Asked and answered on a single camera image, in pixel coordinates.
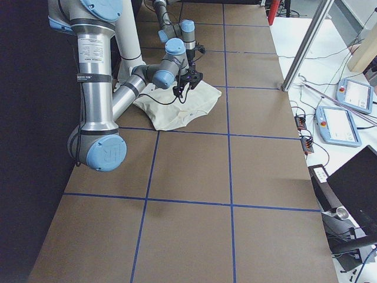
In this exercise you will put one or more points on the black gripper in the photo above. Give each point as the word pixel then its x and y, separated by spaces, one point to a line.
pixel 190 54
pixel 192 77

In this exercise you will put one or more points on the cream long-sleeve cat shirt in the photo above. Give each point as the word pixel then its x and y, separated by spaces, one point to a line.
pixel 169 113

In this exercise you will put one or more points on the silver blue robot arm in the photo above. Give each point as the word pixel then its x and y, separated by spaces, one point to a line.
pixel 184 29
pixel 112 73

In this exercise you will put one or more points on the red fire extinguisher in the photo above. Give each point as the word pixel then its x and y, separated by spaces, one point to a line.
pixel 274 6

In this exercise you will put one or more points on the far orange black connector box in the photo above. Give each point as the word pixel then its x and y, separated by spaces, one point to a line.
pixel 300 122

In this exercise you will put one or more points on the orange black connector box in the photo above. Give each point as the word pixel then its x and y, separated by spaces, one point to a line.
pixel 307 144
pixel 300 122

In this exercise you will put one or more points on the near orange black connector box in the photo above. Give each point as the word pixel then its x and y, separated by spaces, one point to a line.
pixel 307 144

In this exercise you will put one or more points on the near blue teach pendant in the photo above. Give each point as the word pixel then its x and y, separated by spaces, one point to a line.
pixel 337 127

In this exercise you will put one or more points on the blue teach pendant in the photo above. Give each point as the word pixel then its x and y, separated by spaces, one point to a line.
pixel 337 127
pixel 356 95

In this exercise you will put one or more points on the wooden beam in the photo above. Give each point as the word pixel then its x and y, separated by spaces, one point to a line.
pixel 365 54

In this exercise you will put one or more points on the far blue teach pendant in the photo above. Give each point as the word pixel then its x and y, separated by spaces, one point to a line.
pixel 356 95

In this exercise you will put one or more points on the black box with white label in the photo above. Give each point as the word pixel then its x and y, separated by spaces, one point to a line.
pixel 324 194

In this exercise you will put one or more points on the black monitor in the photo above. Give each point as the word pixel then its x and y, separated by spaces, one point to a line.
pixel 354 184

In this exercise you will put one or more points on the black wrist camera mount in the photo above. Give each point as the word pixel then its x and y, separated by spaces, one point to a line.
pixel 200 48
pixel 194 77

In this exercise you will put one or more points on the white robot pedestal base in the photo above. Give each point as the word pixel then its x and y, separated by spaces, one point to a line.
pixel 127 42

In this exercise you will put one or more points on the aluminium frame post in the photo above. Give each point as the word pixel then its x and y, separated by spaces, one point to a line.
pixel 308 39

